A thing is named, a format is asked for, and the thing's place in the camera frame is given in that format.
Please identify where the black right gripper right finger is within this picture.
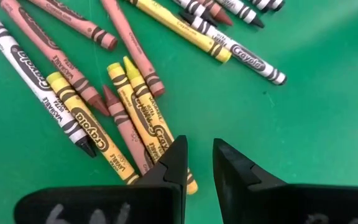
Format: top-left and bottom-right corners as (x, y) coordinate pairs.
(212, 138), (358, 224)

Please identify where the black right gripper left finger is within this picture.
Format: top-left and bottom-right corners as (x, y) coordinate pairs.
(13, 135), (188, 224)

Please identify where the brown crayon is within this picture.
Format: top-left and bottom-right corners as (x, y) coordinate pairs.
(103, 85), (155, 175)
(197, 0), (234, 27)
(100, 0), (167, 98)
(0, 0), (111, 117)
(26, 0), (119, 52)

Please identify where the yellow crayon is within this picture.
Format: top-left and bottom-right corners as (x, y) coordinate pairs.
(122, 55), (198, 195)
(46, 72), (140, 185)
(126, 0), (232, 64)
(106, 62), (167, 164)

